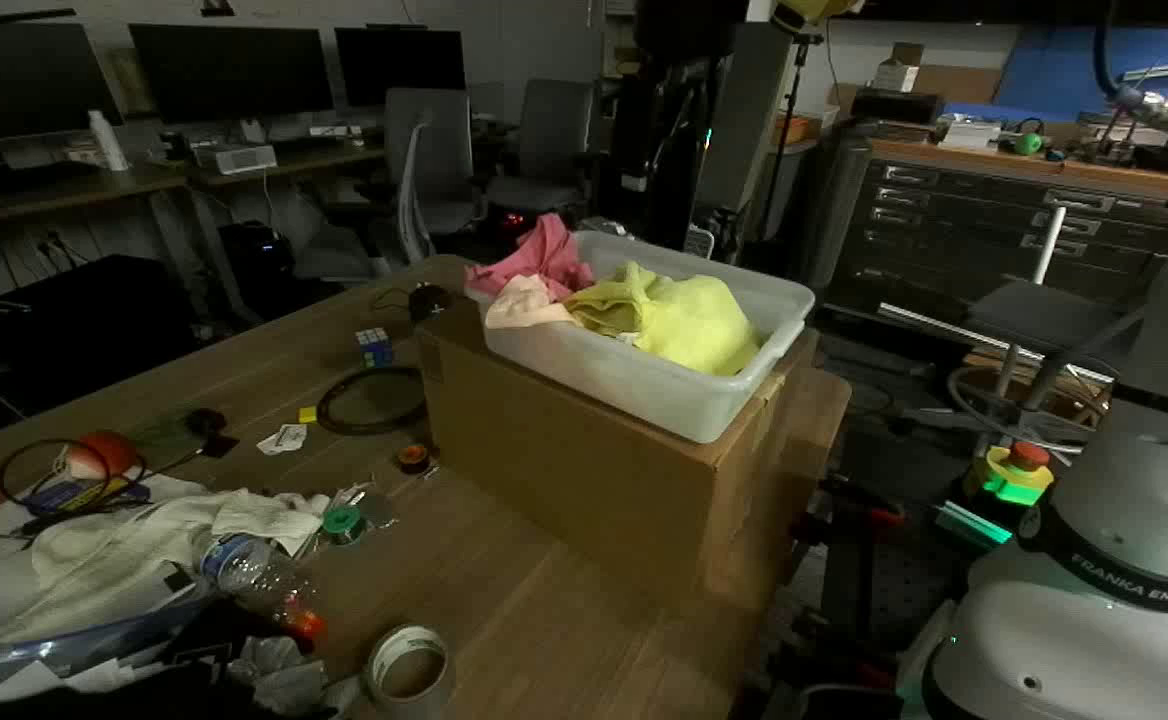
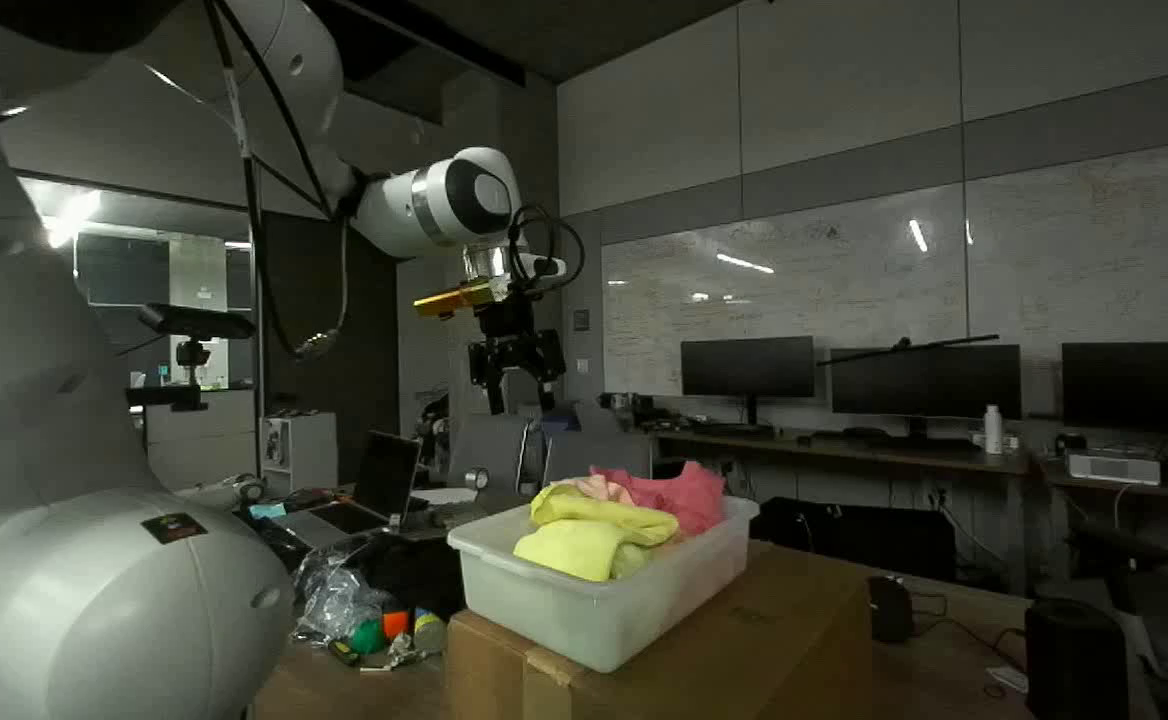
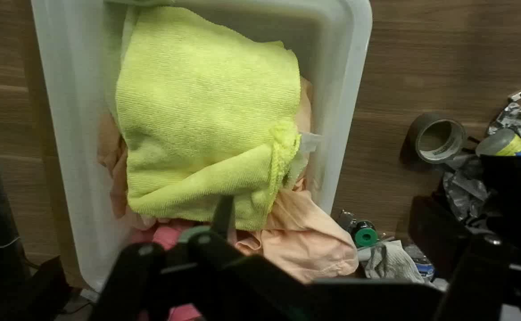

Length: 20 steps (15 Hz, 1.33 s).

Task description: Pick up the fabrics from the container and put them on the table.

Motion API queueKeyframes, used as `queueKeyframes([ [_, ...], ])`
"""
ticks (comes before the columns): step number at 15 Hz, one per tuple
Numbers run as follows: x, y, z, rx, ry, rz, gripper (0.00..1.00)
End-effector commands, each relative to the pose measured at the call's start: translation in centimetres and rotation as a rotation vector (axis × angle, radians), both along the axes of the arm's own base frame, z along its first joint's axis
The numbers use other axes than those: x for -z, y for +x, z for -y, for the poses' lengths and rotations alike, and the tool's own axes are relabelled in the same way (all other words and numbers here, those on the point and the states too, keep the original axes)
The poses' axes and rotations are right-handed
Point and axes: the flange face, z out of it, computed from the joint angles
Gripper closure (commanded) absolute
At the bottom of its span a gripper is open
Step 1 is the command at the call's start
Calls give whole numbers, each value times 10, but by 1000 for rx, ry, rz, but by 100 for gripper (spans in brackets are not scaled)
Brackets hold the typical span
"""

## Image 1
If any yellow towel fabric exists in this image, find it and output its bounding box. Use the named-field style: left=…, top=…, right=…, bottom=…
left=563, top=262, right=763, bottom=382

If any small orange tape roll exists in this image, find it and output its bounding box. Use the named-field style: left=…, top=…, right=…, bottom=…
left=393, top=442, right=435, bottom=481

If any yellow red emergency stop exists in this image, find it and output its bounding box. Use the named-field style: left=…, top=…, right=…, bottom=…
left=975, top=436, right=1059, bottom=514

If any small white packet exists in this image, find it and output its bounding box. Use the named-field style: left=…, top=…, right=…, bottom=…
left=257, top=421, right=313, bottom=460

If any pink fabric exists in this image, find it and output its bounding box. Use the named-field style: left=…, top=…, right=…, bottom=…
left=461, top=214, right=599, bottom=306

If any white plastic container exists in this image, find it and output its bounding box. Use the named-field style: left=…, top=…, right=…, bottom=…
left=482, top=228, right=822, bottom=449

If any white tape roll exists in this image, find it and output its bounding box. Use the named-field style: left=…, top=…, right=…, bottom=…
left=360, top=622, right=455, bottom=714

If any brown cardboard box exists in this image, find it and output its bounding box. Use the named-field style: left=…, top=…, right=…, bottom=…
left=418, top=290, right=856, bottom=618

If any clear plastic water bottle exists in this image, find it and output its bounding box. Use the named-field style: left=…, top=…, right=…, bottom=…
left=196, top=531, right=328, bottom=645

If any white plastic bottle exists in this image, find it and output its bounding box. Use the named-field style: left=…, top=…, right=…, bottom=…
left=86, top=109, right=132, bottom=178

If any black computer monitor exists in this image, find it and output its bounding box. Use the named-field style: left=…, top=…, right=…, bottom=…
left=127, top=20, right=337, bottom=128
left=0, top=16, right=120, bottom=145
left=334, top=20, right=474, bottom=112

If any black cable coil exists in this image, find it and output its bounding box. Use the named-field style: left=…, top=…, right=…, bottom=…
left=313, top=365, right=432, bottom=442

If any grey office chair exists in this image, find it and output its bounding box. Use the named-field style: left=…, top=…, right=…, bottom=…
left=483, top=76, right=599, bottom=216
left=381, top=86, right=482, bottom=263

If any white crumpled tissue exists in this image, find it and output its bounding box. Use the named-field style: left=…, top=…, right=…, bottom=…
left=227, top=635, right=337, bottom=720

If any small black knob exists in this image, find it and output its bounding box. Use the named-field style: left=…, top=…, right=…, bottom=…
left=182, top=404, right=244, bottom=460

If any Rubik's cube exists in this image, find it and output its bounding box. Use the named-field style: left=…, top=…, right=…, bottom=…
left=354, top=324, right=395, bottom=371

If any clear plastic bag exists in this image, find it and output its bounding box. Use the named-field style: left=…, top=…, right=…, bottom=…
left=0, top=585, right=216, bottom=695

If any white crumpled cloth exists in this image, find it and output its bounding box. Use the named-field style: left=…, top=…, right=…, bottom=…
left=0, top=472, right=328, bottom=645

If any peach fabric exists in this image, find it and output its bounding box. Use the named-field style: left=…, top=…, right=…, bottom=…
left=482, top=272, right=575, bottom=337

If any black drawer tool cabinet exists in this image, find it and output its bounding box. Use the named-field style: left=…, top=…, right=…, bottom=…
left=829, top=139, right=1168, bottom=343

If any wooden office desk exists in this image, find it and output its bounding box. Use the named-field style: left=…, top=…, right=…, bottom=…
left=0, top=139, right=393, bottom=233

